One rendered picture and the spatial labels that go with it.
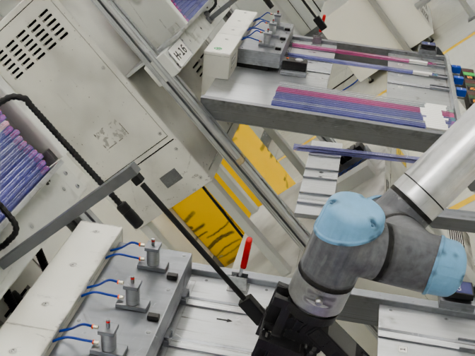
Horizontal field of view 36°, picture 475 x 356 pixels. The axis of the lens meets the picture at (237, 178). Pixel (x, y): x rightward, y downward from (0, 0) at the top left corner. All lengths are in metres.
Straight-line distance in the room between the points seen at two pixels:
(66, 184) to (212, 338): 0.39
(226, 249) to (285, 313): 3.58
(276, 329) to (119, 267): 0.38
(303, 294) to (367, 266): 0.09
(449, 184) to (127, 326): 0.52
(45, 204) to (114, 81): 0.86
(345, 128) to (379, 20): 3.61
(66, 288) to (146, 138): 1.01
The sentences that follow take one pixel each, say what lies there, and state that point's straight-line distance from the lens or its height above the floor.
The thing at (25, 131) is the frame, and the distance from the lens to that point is 1.37.
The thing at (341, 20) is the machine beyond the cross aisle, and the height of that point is 0.53.
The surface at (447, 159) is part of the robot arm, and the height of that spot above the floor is 1.09.
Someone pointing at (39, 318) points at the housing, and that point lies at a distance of 1.15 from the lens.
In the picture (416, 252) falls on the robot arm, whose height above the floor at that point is 1.07.
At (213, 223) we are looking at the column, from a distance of 4.46.
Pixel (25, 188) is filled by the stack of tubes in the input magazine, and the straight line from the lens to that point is 1.24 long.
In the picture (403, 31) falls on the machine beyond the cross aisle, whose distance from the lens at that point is 5.61.
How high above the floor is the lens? 1.49
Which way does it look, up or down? 14 degrees down
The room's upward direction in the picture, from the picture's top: 40 degrees counter-clockwise
